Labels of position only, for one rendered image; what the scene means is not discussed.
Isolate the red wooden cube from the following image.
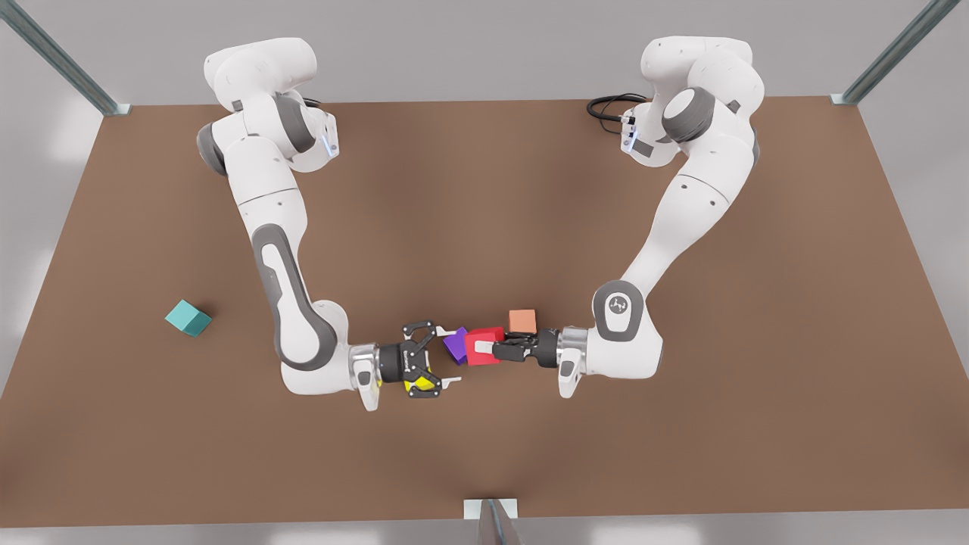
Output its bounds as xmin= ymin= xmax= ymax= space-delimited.
xmin=463 ymin=326 xmax=506 ymax=367

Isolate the teal wooden cube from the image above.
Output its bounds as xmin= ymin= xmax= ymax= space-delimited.
xmin=165 ymin=299 xmax=213 ymax=338

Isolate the silver frame post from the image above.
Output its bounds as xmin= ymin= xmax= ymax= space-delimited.
xmin=463 ymin=497 xmax=520 ymax=545
xmin=830 ymin=0 xmax=964 ymax=106
xmin=0 ymin=0 xmax=132 ymax=117

